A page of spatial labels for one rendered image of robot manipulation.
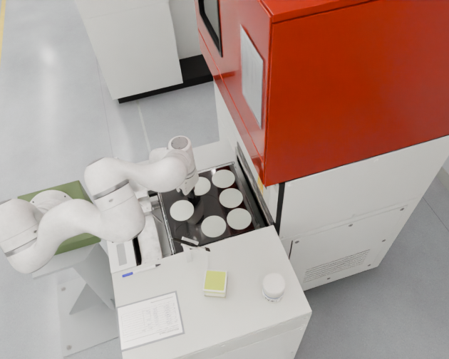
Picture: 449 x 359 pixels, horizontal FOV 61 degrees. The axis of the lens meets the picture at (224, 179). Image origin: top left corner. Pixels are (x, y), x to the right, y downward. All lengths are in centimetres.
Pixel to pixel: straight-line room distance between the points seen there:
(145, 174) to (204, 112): 232
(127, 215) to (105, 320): 151
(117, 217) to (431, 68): 92
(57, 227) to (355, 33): 90
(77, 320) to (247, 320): 140
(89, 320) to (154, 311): 116
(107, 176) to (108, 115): 249
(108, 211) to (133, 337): 50
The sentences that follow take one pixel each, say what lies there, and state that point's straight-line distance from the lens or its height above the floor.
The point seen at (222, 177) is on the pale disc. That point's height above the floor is 90.
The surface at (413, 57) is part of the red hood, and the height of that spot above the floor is 162.
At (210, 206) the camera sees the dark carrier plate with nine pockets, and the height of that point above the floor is 90.
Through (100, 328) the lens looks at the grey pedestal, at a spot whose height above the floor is 1.
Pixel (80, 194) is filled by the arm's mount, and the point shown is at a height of 101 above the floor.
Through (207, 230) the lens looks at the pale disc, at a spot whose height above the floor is 90.
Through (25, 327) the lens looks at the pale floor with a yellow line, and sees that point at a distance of 266.
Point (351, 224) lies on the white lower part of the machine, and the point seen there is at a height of 76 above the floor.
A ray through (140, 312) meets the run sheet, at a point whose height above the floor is 97.
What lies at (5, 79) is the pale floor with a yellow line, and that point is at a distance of 434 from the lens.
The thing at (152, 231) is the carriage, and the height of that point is 88.
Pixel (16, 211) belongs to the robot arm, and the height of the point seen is 132.
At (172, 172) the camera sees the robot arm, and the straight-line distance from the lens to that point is 102.
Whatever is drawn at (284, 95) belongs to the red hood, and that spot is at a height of 160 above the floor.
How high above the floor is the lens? 223
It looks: 53 degrees down
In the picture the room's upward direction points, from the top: 5 degrees counter-clockwise
